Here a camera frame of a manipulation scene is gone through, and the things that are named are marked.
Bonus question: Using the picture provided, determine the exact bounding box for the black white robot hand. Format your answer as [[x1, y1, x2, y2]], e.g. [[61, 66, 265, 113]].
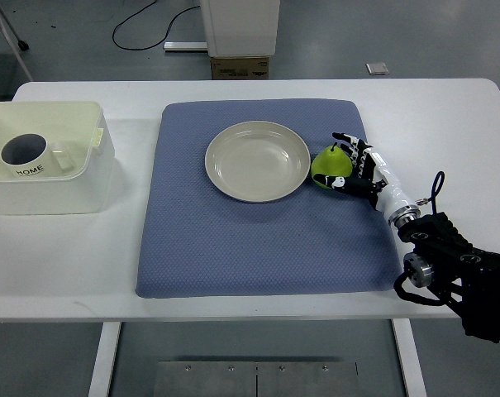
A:
[[316, 132, 420, 228]]

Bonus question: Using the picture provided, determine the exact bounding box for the green pear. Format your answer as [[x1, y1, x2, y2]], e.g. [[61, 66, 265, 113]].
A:
[[311, 142, 353, 189]]

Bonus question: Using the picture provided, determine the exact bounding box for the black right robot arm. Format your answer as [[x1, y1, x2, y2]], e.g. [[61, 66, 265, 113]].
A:
[[393, 171, 500, 343]]

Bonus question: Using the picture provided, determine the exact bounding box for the beige round plate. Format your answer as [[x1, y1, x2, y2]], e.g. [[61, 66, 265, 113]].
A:
[[204, 121, 311, 203]]

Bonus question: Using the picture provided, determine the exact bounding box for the grey metal floor plate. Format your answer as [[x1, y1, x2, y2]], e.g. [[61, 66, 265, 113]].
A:
[[154, 361, 361, 396]]

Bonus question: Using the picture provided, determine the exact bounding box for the small grey floor tile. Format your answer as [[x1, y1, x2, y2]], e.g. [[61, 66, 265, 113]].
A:
[[365, 62, 390, 76]]

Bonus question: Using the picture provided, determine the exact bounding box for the white table leg right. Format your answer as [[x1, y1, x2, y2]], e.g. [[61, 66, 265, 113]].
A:
[[391, 318, 427, 397]]

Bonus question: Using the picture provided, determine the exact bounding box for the white table leg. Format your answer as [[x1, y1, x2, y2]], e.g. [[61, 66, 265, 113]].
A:
[[88, 322, 121, 397], [391, 318, 427, 397]]

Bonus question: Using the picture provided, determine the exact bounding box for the blue textured mat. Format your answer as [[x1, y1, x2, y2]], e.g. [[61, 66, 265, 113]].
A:
[[136, 98, 401, 298]]

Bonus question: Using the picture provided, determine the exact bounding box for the brown cardboard box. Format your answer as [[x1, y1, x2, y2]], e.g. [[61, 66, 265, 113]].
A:
[[210, 57, 269, 80]]

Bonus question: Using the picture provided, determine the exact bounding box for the white plastic bin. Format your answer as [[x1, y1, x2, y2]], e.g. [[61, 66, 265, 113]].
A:
[[0, 101, 115, 215]]

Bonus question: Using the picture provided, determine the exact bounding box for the white table leg left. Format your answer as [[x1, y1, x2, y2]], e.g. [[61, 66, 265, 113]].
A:
[[88, 322, 121, 397]]

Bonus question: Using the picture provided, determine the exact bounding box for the white HOME mug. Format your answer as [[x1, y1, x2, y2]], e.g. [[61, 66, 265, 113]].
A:
[[0, 133, 74, 179]]

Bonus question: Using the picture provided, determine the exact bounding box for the chair leg with caster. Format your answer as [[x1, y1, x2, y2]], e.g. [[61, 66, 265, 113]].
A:
[[0, 0, 35, 82]]

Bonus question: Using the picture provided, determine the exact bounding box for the white pedestal column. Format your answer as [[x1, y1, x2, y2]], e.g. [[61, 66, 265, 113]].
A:
[[199, 0, 280, 58]]

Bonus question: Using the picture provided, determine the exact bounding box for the silver aluminium floor rail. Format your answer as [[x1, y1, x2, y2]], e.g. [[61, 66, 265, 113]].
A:
[[164, 41, 207, 52]]

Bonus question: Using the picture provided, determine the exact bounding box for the black floor cable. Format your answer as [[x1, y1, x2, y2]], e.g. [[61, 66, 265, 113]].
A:
[[112, 0, 202, 51]]

